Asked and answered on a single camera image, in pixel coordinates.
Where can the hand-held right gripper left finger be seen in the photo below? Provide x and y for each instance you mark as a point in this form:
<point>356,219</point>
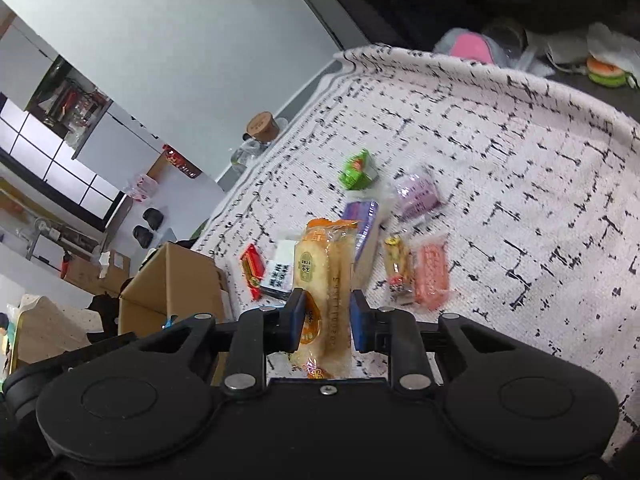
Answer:
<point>299,317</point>

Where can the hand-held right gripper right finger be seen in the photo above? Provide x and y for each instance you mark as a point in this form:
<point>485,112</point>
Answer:
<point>357,320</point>

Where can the white black-print cake packet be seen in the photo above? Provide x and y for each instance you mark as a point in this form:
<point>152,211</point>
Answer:
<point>277,272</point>

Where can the yellow bread packet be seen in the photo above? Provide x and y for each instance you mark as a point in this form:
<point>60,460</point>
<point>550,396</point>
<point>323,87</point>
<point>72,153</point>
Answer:
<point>320,260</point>

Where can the orange red sausage packet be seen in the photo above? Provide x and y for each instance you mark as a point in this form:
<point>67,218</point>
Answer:
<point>397,262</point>

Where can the salmon wafer snack packet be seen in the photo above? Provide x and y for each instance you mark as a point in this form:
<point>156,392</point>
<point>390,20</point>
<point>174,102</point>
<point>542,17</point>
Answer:
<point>432,272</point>

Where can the long purple snack packet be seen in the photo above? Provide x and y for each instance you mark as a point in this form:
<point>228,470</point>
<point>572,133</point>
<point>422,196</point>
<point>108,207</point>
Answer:
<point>367,230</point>

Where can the brown cardboard box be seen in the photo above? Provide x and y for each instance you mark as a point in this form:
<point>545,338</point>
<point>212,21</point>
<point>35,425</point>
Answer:
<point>170,285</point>

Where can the clear packet with purple cake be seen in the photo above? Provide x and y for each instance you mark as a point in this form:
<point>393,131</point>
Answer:
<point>419,195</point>

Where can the red snack packet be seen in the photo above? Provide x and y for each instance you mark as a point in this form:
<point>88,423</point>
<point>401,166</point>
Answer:
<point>251,270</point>

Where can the green wrapped candy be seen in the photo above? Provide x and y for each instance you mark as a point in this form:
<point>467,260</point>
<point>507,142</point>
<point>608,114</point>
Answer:
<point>356,170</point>

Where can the black slipper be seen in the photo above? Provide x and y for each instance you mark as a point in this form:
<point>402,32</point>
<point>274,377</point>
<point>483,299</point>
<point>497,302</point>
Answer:
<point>153,217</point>
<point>143,236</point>

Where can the glass jar with cork lid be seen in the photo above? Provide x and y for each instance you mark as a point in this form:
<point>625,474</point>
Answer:
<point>261,129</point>

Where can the black bag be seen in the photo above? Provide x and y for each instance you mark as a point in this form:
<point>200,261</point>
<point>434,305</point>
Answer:
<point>105,312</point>

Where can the white black-patterned tablecloth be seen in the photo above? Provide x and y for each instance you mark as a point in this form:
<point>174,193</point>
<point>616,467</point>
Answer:
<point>500,185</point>

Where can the plastic wrapped bottle pack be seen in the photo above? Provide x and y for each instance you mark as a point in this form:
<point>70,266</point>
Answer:
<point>138,188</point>

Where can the open cardboard box with paper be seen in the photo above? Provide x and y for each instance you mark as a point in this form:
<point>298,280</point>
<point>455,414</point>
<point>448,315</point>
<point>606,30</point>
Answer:
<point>87,272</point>

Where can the beige spotted cloth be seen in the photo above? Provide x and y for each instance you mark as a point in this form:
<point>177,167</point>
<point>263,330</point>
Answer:
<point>47,327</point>

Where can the pink plush item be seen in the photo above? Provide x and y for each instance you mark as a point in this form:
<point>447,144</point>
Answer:
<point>471,47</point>

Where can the toy burger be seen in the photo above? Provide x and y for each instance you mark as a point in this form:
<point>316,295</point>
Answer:
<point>605,72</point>

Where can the white plastic bag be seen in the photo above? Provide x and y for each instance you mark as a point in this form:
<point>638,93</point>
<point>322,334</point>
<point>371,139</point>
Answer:
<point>612,42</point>

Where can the wall shelf niche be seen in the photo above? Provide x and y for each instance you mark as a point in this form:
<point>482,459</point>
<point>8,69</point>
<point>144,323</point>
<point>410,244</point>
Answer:
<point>67,102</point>

